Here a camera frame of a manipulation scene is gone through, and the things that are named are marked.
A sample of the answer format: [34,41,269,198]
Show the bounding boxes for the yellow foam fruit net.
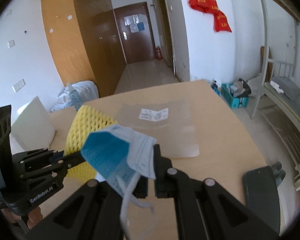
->
[64,105,117,183]

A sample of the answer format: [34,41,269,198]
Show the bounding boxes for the blue surgical face mask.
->
[81,124,157,233]

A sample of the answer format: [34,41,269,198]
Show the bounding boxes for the brown paper sheet with label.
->
[115,101,199,159]

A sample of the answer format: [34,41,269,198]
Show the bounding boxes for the left hand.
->
[1,205,43,230]

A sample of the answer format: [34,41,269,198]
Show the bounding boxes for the white foam box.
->
[11,96,56,151]

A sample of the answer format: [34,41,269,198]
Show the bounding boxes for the white plastic bag bundle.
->
[51,81,99,112]

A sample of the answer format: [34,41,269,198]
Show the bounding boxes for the black slippers on floor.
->
[271,161,286,187]

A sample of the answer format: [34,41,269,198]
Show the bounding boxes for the teal cardboard box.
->
[221,78,251,109]

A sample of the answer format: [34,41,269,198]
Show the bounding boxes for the wooden wardrobe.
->
[41,0,126,98]

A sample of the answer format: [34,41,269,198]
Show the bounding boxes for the grey metal bunk bed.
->
[250,0,300,190]

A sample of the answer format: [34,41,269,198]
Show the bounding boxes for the red fire extinguisher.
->
[155,46,162,61]

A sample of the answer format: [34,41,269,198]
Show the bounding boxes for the dark brown entrance door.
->
[114,2,155,64]

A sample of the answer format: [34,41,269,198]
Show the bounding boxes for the side room doorway frame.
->
[156,0,175,75]

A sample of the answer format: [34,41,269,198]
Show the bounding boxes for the red banners on wall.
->
[188,0,232,33]

